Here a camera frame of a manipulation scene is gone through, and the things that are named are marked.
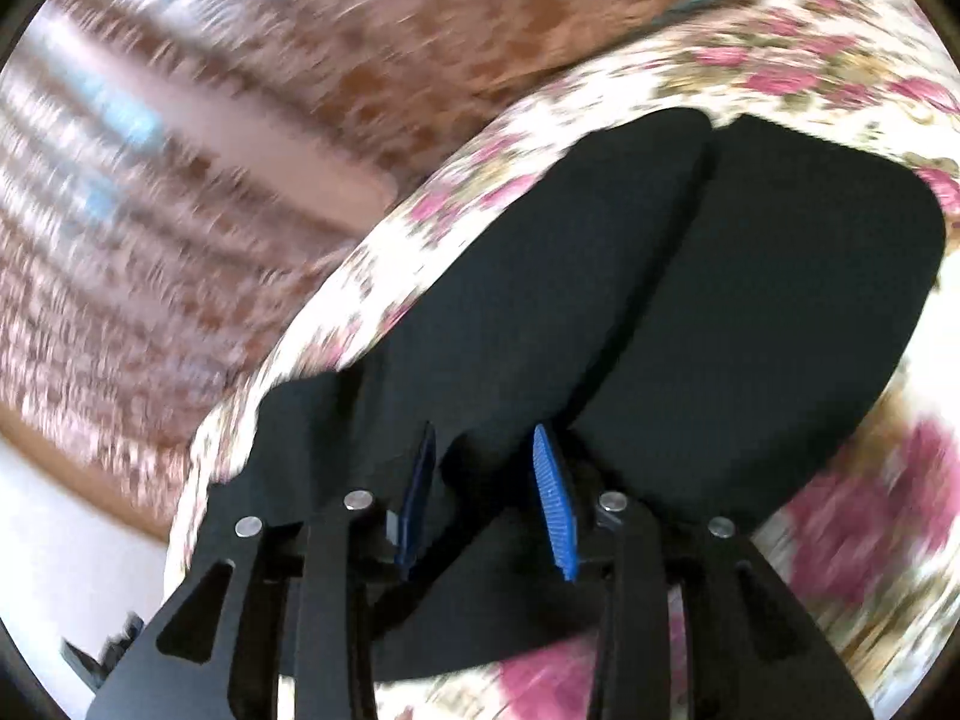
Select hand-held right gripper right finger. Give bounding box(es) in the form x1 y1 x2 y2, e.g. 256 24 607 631
531 424 875 720

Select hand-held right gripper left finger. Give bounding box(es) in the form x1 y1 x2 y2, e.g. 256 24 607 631
86 424 440 720

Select black pants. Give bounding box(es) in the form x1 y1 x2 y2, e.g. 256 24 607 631
202 106 944 680

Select brown patterned curtain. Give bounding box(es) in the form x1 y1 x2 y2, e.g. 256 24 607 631
0 0 743 541

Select floral bed sheet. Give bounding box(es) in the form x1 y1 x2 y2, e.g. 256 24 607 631
161 0 960 720

